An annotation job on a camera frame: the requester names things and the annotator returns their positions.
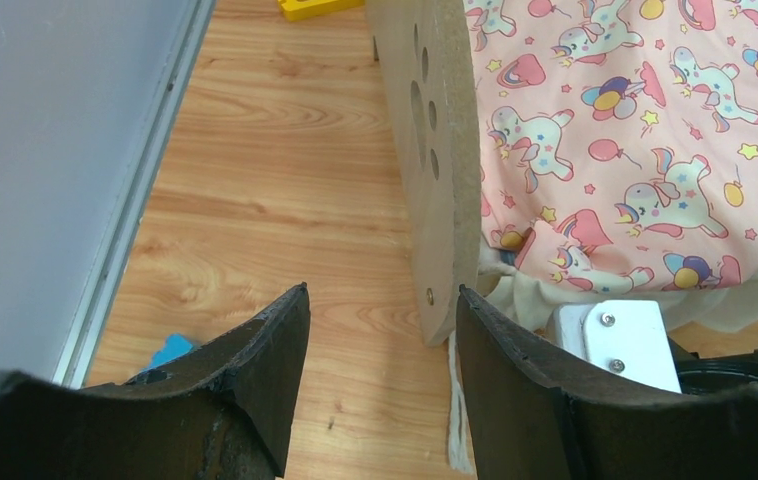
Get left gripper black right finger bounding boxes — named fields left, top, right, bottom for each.
left=456, top=287, right=758, bottom=479

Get yellow triangle toy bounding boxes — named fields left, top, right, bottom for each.
left=277, top=0, right=365, bottom=22

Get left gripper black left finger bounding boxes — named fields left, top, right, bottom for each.
left=0, top=284, right=311, bottom=479

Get pink unicorn drawstring bag blanket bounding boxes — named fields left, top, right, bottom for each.
left=461, top=1, right=758, bottom=348

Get blue green grey block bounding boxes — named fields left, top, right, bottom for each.
left=144, top=333, right=199, bottom=371

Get wooden striped pet bed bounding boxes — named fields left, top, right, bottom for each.
left=366, top=1, right=481, bottom=347

